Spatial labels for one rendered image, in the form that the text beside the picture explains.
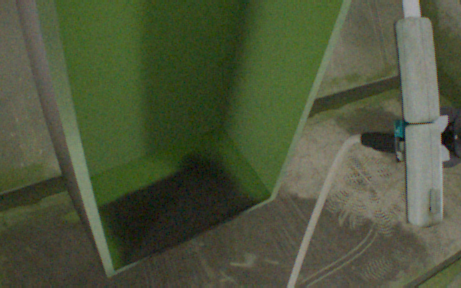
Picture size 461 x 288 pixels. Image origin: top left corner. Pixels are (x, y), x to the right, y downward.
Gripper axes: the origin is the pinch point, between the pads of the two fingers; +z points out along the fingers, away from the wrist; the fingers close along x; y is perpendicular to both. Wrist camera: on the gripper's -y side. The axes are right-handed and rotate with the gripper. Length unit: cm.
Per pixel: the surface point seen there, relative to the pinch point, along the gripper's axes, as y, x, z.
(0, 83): 138, 26, 102
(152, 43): 61, 25, 34
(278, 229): 121, -51, -11
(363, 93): 181, 1, -87
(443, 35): 166, 32, -139
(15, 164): 140, -10, 100
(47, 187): 145, -23, 88
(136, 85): 70, 15, 40
